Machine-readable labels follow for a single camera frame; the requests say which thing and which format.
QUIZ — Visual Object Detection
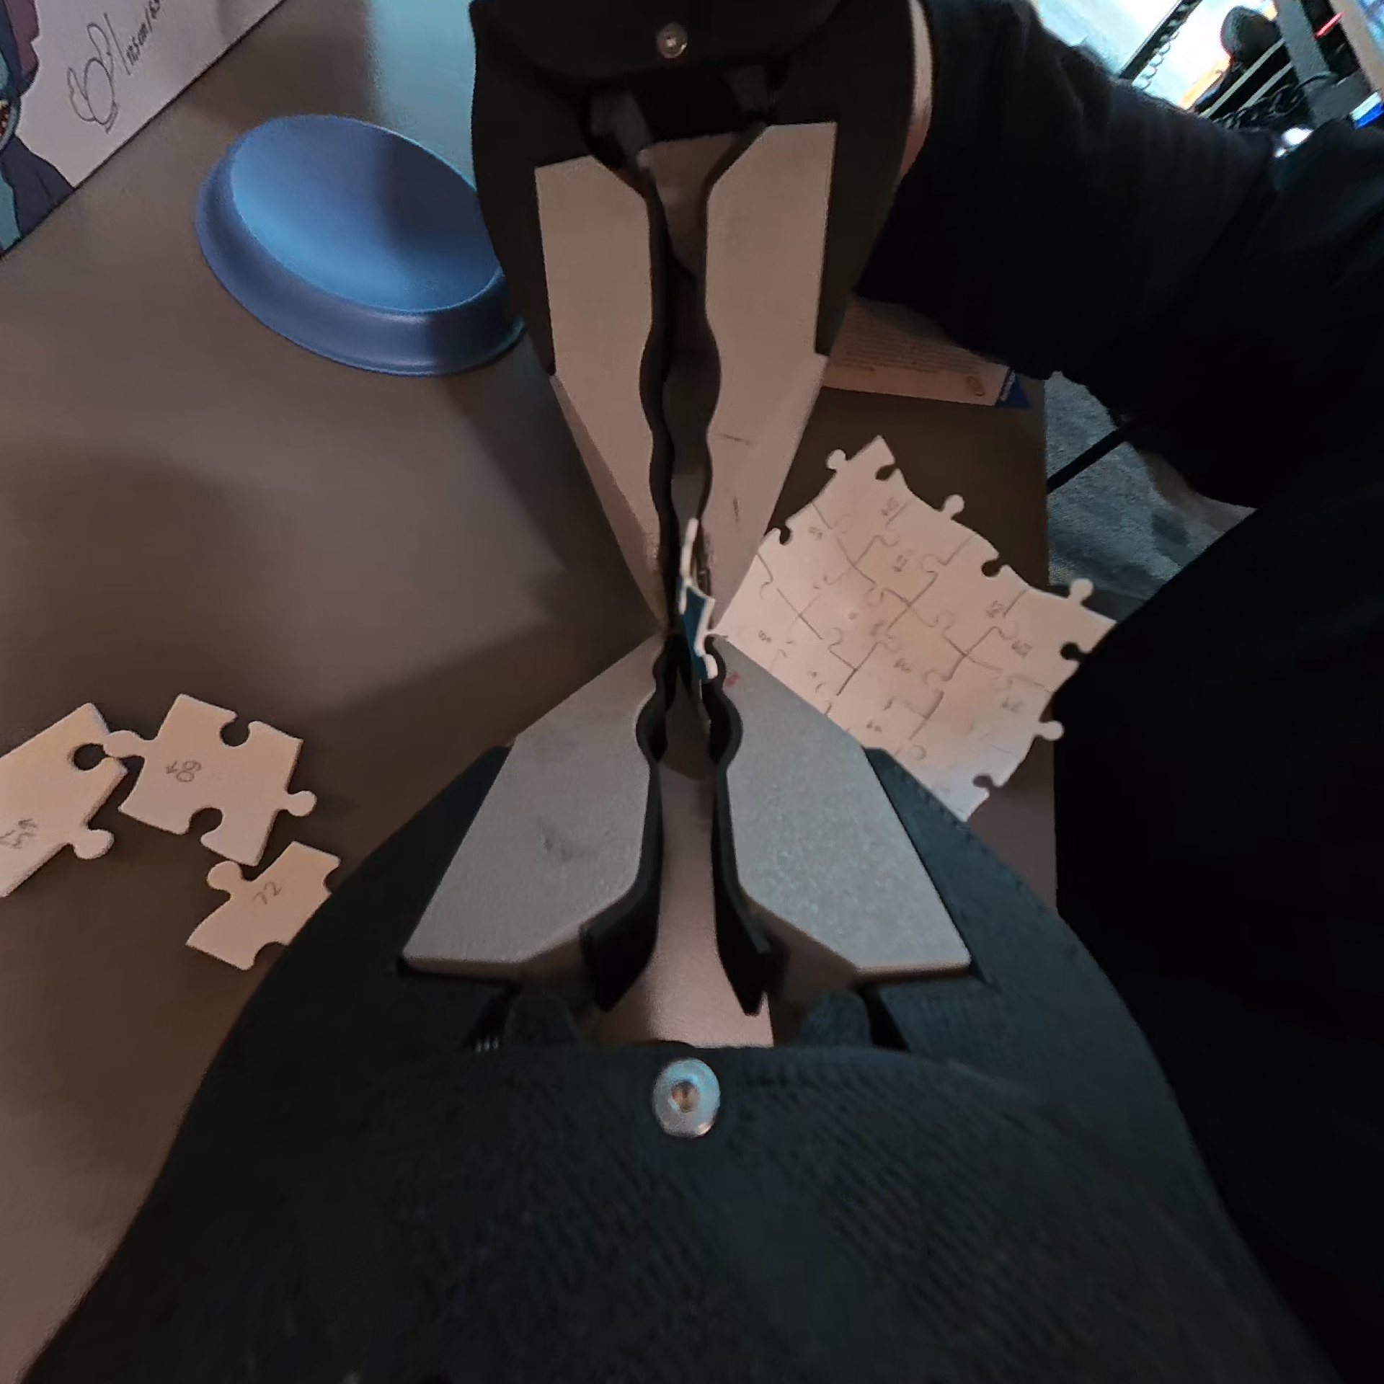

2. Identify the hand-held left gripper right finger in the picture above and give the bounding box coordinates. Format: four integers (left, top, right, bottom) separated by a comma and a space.
705, 649, 973, 1010

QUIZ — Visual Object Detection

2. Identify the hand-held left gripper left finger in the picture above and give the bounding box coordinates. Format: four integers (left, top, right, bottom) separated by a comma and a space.
400, 637, 674, 1015

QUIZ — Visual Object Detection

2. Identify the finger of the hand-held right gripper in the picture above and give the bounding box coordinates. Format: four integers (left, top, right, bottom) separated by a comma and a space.
535, 150, 693, 634
697, 120, 838, 590

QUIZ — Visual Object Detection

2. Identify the assembled white puzzle section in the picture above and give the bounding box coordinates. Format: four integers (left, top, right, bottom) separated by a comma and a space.
708, 435, 1117, 819

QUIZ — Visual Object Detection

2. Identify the white puzzle piece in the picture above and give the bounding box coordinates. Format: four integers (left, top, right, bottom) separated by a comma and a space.
672, 517, 723, 685
186, 842, 342, 970
0, 703, 133, 899
102, 693, 319, 866

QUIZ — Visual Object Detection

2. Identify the blue round puzzle stand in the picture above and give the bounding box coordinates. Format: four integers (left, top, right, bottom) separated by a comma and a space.
194, 117, 527, 377

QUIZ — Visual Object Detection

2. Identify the colourful puzzle box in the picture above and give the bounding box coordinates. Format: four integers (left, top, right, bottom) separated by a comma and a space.
0, 0, 285, 258

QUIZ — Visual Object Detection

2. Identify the white printed leaflet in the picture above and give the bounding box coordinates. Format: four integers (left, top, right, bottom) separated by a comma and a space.
823, 300, 1023, 412

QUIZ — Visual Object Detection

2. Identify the person's dark clothing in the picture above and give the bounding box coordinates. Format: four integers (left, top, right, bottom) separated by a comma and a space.
1054, 507, 1384, 1384

